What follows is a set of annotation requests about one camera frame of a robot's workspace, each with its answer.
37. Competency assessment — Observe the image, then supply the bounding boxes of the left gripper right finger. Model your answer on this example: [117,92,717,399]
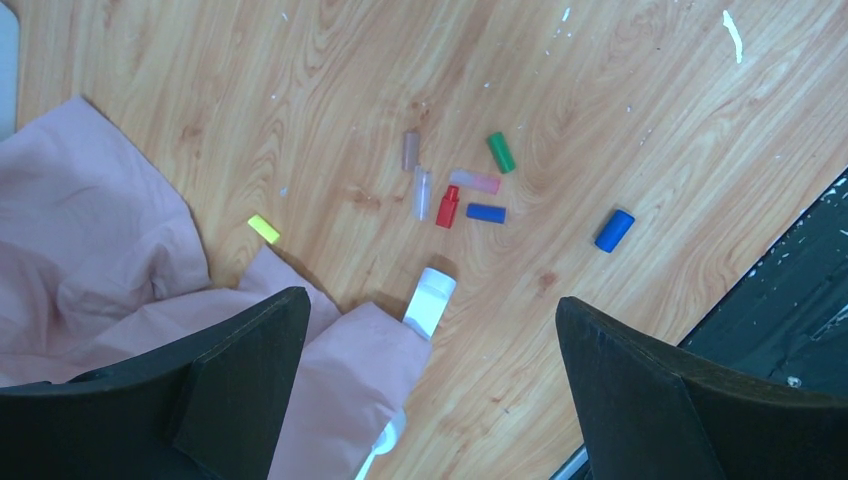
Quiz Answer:
[555,297,847,479]

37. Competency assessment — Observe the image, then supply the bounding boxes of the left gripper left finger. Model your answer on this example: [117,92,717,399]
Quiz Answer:
[1,287,311,479]

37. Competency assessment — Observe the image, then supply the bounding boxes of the yellow pen cap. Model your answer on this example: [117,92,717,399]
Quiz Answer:
[247,214,280,245]

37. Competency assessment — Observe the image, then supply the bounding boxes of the blue pen cap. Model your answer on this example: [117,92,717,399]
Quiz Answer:
[594,209,635,253]

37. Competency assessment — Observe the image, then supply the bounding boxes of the purple pen cap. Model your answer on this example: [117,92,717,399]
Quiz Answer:
[466,203,507,224]

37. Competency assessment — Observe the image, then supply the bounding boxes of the pink translucent pen cap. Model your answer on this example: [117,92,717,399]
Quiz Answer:
[449,168,501,195]

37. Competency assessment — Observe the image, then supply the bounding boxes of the red pen cap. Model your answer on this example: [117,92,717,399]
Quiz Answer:
[435,185,460,229]

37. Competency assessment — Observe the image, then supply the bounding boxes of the clear translucent pen cap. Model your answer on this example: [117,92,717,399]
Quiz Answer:
[412,165,431,222]

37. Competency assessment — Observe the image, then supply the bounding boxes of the green pen cap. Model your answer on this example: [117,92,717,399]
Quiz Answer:
[487,131,516,174]

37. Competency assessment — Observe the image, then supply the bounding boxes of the brown translucent pen cap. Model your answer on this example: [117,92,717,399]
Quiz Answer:
[402,130,421,172]

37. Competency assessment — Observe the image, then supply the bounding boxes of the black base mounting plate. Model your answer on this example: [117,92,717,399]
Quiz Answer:
[680,174,847,396]

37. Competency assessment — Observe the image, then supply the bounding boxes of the pink cloth shorts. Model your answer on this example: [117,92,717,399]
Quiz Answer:
[1,97,432,479]

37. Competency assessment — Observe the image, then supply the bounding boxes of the white clothes rack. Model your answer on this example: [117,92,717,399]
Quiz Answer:
[355,267,457,480]

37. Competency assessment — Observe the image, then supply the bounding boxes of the small white paper scrap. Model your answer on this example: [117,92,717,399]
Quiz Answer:
[722,10,744,64]

